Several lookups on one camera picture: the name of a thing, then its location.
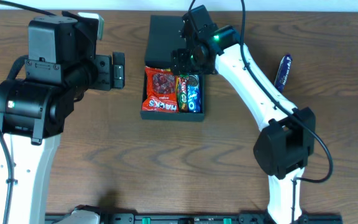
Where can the dark blue chocolate bar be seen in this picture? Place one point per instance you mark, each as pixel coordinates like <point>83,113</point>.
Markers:
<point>283,73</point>

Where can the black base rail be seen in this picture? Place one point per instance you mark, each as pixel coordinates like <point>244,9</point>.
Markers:
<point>242,218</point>

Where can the KitKat Milo bar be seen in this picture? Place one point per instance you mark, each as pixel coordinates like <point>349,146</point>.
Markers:
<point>182,96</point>

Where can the black cardboard box with lid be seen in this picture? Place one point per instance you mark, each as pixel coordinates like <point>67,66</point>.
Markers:
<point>164,37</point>

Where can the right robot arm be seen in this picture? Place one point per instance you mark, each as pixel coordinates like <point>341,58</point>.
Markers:
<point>283,146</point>

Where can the red Hacks candy bag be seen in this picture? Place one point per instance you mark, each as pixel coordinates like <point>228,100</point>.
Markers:
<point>161,94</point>

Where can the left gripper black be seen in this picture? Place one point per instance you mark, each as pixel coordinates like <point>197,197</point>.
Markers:
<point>105,72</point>

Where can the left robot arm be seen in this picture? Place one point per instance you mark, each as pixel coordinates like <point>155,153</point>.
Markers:
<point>37,96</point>

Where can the blue Oreo cookie pack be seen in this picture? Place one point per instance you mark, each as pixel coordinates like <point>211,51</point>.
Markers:
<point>194,94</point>

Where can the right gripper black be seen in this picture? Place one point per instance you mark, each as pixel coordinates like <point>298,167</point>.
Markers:
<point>180,62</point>

